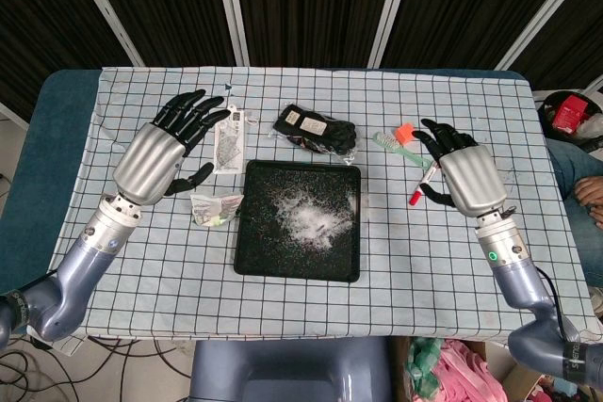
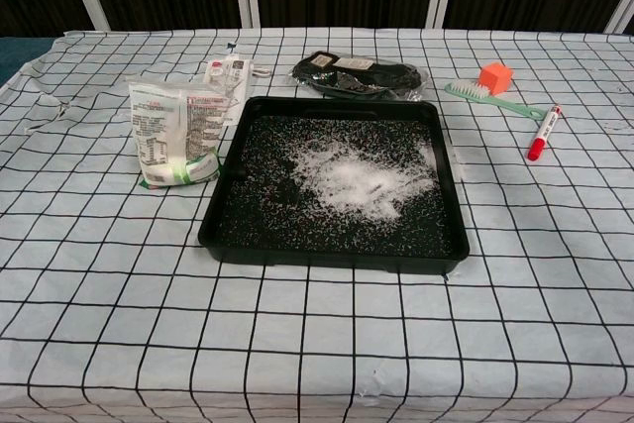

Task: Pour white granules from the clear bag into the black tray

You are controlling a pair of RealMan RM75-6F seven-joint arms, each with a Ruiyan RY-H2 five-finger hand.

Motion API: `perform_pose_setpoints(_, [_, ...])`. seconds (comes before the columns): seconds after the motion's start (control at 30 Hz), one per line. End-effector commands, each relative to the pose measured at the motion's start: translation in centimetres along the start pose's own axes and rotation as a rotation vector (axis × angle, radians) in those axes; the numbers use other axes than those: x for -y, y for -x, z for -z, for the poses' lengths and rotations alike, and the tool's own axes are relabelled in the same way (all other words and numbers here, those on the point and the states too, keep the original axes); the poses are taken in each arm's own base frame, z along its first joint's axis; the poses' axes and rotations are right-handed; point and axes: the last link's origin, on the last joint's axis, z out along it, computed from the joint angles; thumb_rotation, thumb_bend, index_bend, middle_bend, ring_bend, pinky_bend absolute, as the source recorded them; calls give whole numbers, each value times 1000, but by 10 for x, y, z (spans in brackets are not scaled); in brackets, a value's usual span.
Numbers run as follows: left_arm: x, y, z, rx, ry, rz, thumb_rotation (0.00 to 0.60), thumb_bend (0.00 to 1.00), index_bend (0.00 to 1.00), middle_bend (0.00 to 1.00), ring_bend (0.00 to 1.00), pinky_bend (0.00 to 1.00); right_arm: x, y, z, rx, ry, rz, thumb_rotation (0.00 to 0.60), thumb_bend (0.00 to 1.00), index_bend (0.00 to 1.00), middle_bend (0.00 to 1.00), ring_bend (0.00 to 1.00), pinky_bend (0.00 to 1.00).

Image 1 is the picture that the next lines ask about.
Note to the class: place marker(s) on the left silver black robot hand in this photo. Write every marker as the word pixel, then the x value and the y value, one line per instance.
pixel 148 162

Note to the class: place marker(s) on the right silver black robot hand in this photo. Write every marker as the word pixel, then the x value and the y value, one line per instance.
pixel 473 176

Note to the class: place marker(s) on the white wrapper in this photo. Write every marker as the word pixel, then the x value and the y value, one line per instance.
pixel 216 209

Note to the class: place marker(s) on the black tray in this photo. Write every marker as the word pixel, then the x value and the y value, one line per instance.
pixel 264 251

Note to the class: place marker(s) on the black packaged gloves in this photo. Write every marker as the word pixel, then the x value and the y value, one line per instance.
pixel 330 131

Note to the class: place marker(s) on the white powder pile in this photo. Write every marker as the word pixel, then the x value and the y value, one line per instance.
pixel 311 220

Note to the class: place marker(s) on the red white marker pen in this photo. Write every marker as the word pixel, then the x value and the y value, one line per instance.
pixel 423 184

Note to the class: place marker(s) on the orange cube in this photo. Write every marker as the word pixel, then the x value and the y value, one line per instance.
pixel 405 133

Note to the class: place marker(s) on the clear hairpin packet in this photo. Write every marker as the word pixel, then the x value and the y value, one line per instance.
pixel 230 148

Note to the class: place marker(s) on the green plastic brush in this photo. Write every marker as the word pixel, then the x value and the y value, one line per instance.
pixel 388 142

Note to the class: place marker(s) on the bystander leg in jeans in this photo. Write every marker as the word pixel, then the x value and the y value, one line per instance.
pixel 572 162

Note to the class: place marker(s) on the checkered white tablecloth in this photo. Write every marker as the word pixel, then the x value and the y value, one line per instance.
pixel 424 270

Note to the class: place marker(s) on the red cardboard box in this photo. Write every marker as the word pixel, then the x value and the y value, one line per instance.
pixel 567 115

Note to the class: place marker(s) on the small white clip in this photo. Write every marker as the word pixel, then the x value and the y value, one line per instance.
pixel 252 117

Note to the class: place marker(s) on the bystander hand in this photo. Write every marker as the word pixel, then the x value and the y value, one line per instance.
pixel 591 192

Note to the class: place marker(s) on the pink cloth pile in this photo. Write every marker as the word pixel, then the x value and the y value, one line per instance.
pixel 461 369

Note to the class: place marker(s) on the brown cardboard box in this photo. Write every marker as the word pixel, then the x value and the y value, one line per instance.
pixel 518 381

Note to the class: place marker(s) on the blue-grey robot torso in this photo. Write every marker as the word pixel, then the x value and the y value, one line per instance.
pixel 282 369

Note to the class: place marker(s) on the white partition frame post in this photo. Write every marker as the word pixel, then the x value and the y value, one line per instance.
pixel 546 11
pixel 232 11
pixel 110 11
pixel 391 11

